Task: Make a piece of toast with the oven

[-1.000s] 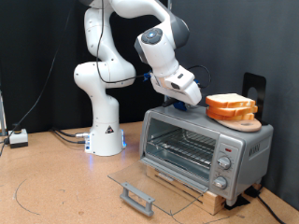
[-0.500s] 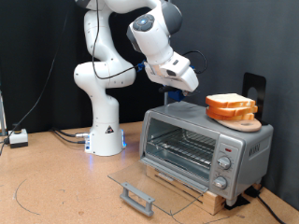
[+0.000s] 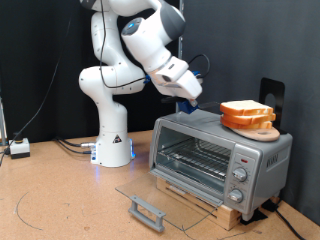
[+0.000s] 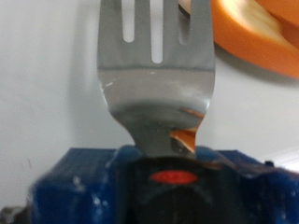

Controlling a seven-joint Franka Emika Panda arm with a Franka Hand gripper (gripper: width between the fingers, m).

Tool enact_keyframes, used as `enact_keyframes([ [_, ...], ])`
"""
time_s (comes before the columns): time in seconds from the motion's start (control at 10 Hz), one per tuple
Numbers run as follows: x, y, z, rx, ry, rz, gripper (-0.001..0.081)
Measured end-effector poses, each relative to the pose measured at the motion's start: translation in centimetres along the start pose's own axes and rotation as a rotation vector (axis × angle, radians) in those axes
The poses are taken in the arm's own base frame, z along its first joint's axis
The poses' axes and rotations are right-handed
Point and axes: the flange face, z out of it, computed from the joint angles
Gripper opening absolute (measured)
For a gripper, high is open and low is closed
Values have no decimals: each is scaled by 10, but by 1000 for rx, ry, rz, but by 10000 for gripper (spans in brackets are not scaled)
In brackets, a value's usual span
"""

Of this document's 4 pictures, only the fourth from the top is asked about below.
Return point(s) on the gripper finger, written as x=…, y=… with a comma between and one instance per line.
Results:
x=14, y=216

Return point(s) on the metal spatula with blue block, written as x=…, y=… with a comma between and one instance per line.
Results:
x=155, y=87

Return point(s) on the silver toaster oven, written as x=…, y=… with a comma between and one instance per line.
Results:
x=46, y=77

